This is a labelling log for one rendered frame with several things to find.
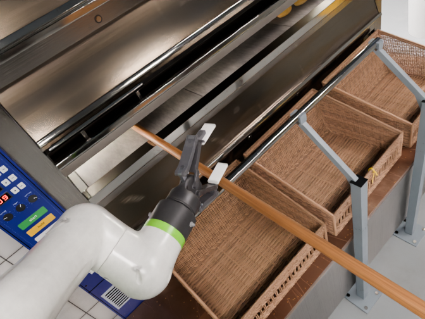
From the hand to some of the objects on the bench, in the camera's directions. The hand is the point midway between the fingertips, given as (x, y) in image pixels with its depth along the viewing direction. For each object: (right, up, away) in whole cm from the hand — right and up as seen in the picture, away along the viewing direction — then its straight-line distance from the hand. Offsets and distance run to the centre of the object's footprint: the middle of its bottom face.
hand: (215, 148), depth 84 cm
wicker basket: (+14, -47, +63) cm, 80 cm away
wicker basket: (+99, +28, +100) cm, 144 cm away
